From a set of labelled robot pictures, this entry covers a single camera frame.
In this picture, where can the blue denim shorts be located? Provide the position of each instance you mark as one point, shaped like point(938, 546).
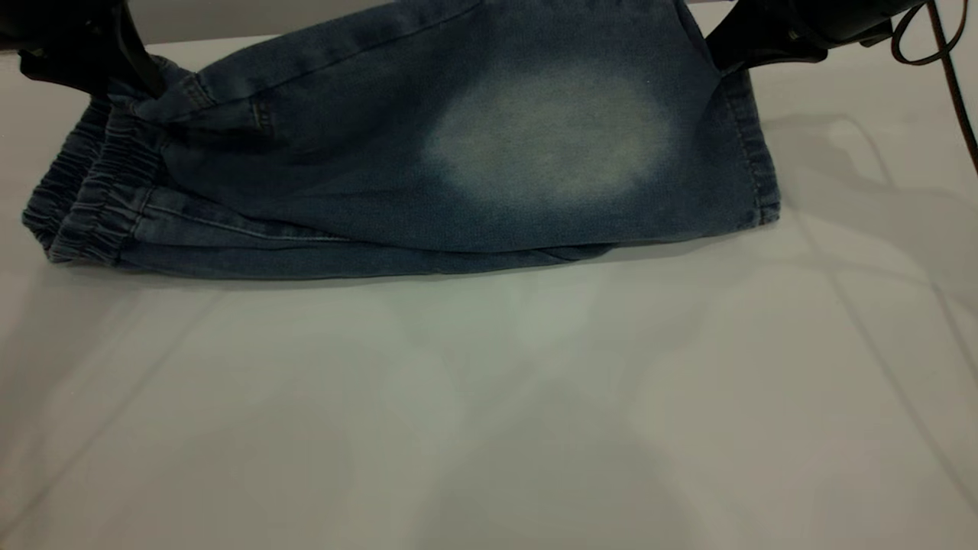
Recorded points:
point(458, 191)

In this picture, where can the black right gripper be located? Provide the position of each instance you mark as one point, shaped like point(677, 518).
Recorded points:
point(863, 19)

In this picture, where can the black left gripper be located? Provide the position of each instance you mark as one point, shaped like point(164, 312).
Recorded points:
point(61, 34)

